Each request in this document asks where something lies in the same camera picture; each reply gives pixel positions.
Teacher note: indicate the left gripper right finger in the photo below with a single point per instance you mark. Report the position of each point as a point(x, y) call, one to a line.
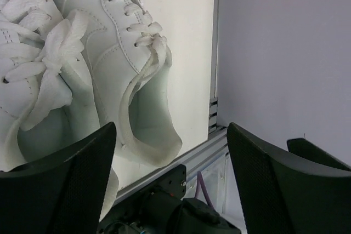
point(281, 192)

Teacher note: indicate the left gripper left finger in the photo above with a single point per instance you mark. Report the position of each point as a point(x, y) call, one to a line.
point(62, 192)

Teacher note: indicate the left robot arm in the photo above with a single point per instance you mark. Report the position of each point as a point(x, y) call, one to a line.
point(159, 212)

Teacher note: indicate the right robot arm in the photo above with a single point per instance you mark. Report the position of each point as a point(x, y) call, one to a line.
point(307, 150)

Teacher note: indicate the white leather sneaker left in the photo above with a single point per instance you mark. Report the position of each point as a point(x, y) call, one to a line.
point(47, 100)

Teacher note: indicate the white leather sneaker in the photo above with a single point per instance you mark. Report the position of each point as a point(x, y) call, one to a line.
point(129, 61)
point(47, 100)

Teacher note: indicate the white leather sneaker right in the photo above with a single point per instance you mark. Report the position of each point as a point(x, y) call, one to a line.
point(129, 61)

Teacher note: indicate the aluminium front rail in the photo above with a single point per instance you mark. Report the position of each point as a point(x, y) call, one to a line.
point(195, 160)

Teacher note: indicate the aluminium rail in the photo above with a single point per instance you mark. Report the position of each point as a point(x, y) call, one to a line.
point(213, 105)
point(195, 160)

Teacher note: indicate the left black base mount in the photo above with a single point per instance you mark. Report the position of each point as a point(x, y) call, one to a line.
point(173, 182)

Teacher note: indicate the right side aluminium rail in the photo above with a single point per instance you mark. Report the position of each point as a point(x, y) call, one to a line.
point(213, 105)

